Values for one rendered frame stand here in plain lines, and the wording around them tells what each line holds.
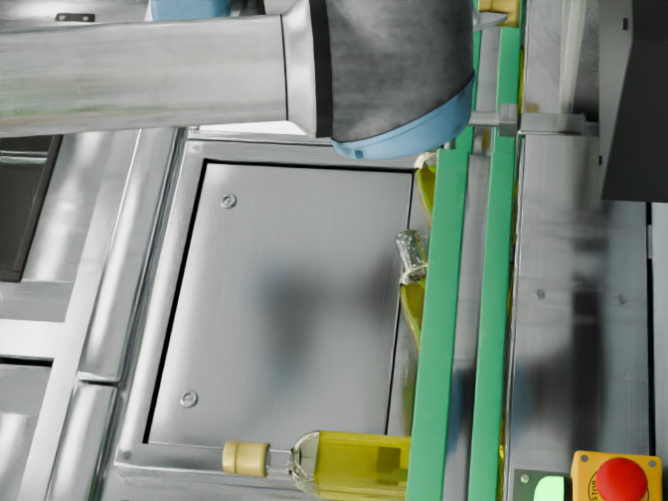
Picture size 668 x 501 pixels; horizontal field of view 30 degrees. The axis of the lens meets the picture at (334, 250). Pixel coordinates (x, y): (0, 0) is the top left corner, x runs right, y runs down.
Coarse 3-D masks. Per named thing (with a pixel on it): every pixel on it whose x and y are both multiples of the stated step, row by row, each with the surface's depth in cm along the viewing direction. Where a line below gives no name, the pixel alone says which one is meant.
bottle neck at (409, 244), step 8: (408, 232) 140; (416, 232) 140; (400, 240) 140; (408, 240) 139; (416, 240) 139; (400, 248) 139; (408, 248) 139; (416, 248) 138; (400, 256) 139; (408, 256) 138; (416, 256) 138; (424, 256) 138; (408, 264) 138
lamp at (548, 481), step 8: (544, 480) 103; (552, 480) 103; (560, 480) 102; (568, 480) 102; (536, 488) 104; (544, 488) 102; (552, 488) 102; (560, 488) 102; (568, 488) 102; (536, 496) 103; (544, 496) 102; (552, 496) 101; (560, 496) 101; (568, 496) 101
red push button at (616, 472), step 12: (600, 468) 98; (612, 468) 98; (624, 468) 98; (636, 468) 98; (600, 480) 97; (612, 480) 97; (624, 480) 97; (636, 480) 97; (600, 492) 97; (612, 492) 97; (624, 492) 97; (636, 492) 97
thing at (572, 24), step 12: (564, 0) 140; (576, 0) 118; (564, 12) 140; (576, 12) 119; (564, 24) 140; (576, 24) 121; (564, 36) 139; (576, 36) 122; (564, 48) 138; (576, 48) 124; (564, 60) 137; (576, 60) 126; (564, 72) 127; (576, 72) 128; (564, 84) 128; (564, 96) 130; (564, 108) 132
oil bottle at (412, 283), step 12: (420, 264) 136; (408, 276) 135; (420, 276) 135; (408, 288) 134; (420, 288) 134; (408, 300) 133; (420, 300) 133; (408, 312) 133; (420, 312) 132; (408, 324) 136; (420, 324) 132
